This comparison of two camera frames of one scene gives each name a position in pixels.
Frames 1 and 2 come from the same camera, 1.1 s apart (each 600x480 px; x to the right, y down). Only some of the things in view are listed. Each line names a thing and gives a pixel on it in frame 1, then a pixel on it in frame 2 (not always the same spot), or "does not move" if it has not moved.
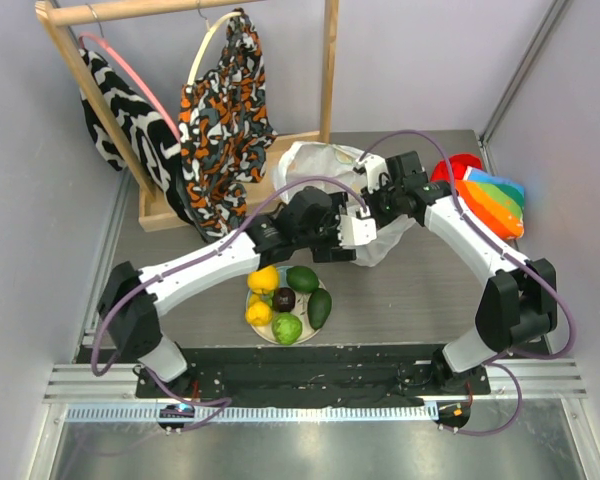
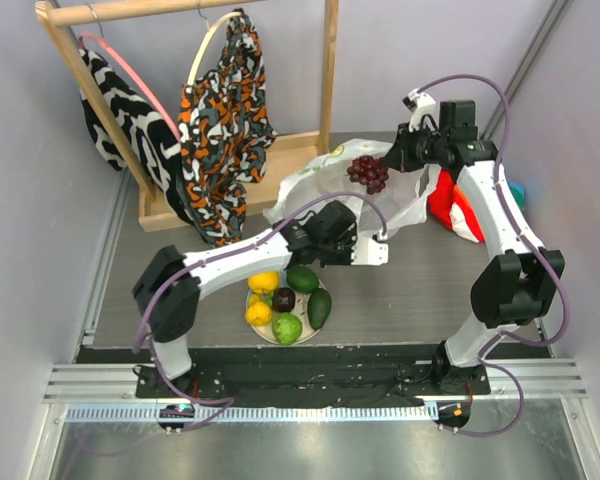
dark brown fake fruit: (284, 299) does not move
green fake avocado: (319, 307) does not move
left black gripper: (333, 251) does not move
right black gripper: (376, 201) -> (397, 151)
